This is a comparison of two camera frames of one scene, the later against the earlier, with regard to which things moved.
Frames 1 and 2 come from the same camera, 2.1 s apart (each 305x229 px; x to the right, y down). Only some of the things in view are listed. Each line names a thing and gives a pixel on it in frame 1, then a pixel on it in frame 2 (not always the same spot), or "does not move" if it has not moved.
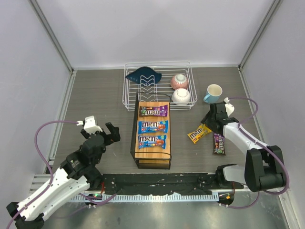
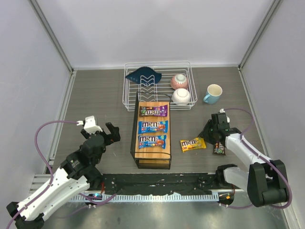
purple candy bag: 153,111 does not move
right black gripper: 215,114 to 212,133
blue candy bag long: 153,127 does not move
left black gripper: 107,135 does not move
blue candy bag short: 152,141 does not move
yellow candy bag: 196,135 to 190,144
